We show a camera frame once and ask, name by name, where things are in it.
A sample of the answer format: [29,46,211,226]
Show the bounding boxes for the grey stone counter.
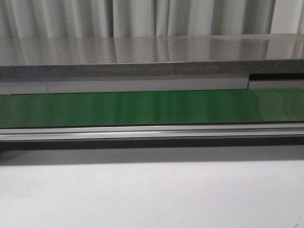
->
[0,34,304,95]

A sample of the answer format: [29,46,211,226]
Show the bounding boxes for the white pleated curtain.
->
[0,0,304,38]

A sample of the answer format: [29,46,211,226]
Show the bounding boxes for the green conveyor belt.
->
[0,88,304,128]

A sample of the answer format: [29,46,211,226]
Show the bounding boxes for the aluminium conveyor frame rail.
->
[0,123,304,142]

